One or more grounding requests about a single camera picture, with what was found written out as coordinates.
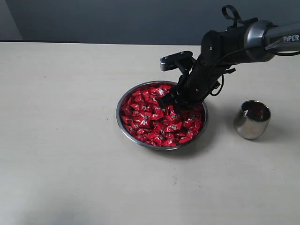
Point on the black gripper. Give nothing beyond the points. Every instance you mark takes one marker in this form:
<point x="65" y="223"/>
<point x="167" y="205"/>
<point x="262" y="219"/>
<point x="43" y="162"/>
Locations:
<point x="192" y="88"/>

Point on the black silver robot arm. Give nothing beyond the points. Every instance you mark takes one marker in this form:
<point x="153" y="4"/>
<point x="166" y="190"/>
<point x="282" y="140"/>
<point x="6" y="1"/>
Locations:
<point x="253" y="41"/>

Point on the pile of red candies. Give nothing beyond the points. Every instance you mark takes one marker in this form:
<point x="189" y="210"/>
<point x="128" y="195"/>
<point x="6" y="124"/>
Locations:
<point x="152" y="124"/>

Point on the round steel plate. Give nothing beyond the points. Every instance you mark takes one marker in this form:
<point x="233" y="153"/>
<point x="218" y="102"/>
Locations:
<point x="161" y="148"/>

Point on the steel cup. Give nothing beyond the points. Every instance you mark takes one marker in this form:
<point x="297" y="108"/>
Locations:
<point x="252" y="119"/>

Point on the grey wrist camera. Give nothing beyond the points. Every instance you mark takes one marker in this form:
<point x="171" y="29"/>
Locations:
<point x="181" y="60"/>

